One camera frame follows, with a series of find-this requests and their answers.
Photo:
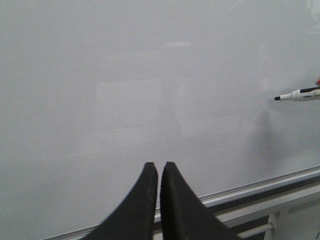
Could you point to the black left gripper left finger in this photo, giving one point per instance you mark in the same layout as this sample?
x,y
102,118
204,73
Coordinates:
x,y
134,218

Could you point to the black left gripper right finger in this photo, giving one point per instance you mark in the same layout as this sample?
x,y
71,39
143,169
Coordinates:
x,y
183,216

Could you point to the white whiteboard marker pen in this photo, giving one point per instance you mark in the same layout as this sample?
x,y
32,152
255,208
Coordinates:
x,y
301,95

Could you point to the white whiteboard with aluminium frame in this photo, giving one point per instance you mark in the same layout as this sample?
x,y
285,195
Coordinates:
x,y
90,90

